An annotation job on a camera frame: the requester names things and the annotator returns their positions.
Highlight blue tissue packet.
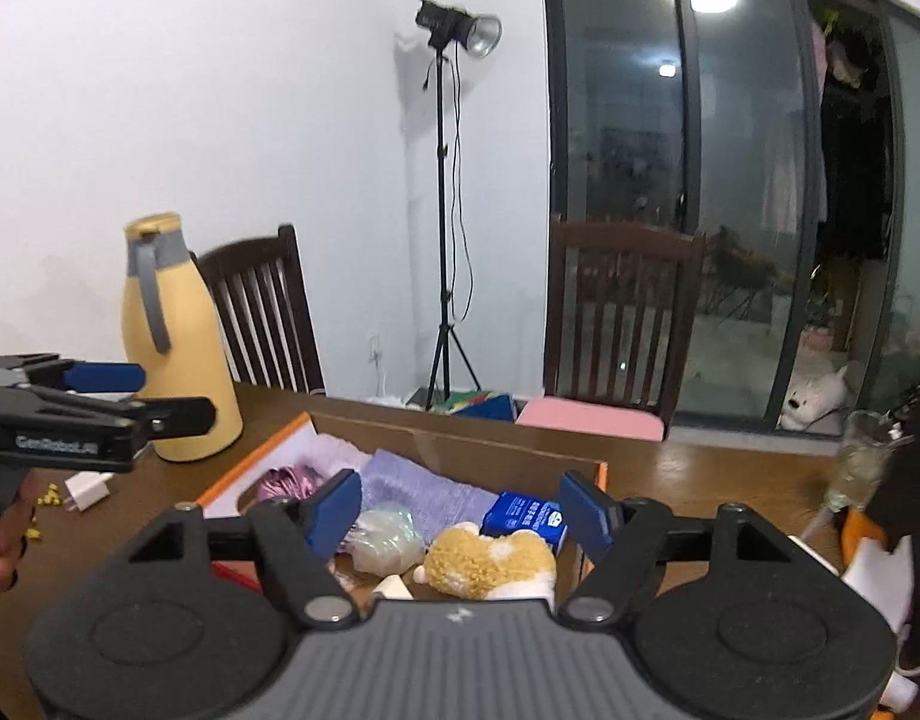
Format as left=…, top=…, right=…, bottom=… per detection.
left=481, top=491, right=567, bottom=556

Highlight black studio light on stand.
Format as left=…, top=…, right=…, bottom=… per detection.
left=404, top=0, right=504, bottom=413

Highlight crumpled white paper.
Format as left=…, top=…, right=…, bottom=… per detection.
left=842, top=540, right=915, bottom=632

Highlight red cardboard box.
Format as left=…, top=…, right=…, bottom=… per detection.
left=197, top=411, right=609, bottom=601

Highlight dark wooden slatted chair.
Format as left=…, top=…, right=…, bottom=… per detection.
left=190, top=223, right=326, bottom=397

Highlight clear drinking glass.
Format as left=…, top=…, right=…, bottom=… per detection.
left=827, top=409, right=905, bottom=511

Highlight pink seat cushion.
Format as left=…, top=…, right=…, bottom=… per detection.
left=516, top=397, right=667, bottom=442

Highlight yellow thermos jug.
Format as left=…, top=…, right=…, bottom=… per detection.
left=122, top=212, right=245, bottom=464

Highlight yellow and white plush toy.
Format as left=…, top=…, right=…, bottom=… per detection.
left=413, top=526, right=557, bottom=605

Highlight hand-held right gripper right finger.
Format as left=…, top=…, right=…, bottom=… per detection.
left=559, top=471, right=795, bottom=627

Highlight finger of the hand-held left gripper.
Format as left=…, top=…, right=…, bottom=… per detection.
left=0, top=354, right=148, bottom=393
left=122, top=397, right=217, bottom=440

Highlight purple satin cloth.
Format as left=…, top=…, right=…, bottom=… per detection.
left=256, top=465, right=326, bottom=503

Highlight lilac towel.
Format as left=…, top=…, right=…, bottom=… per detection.
left=295, top=435, right=372, bottom=477

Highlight hanging pink garment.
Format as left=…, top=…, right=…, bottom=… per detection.
left=808, top=19, right=828, bottom=95

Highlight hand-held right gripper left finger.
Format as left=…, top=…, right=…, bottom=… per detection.
left=122, top=469, right=363, bottom=631

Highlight dark framed sliding glass door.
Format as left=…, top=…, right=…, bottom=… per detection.
left=542, top=0, right=920, bottom=436

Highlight scattered yellow petals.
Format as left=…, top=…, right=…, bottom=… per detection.
left=26, top=481, right=65, bottom=542

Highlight clear plastic bag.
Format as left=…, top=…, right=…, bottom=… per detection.
left=351, top=506, right=425, bottom=575

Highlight white charger plug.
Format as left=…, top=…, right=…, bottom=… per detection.
left=64, top=472, right=112, bottom=515

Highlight brown wooden chair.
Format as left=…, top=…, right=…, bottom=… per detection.
left=542, top=214, right=707, bottom=440

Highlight colourful folded mat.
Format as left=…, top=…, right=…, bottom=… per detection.
left=430, top=388, right=517, bottom=421

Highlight purple knitted pouch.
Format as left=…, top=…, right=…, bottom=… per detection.
left=359, top=450, right=498, bottom=545

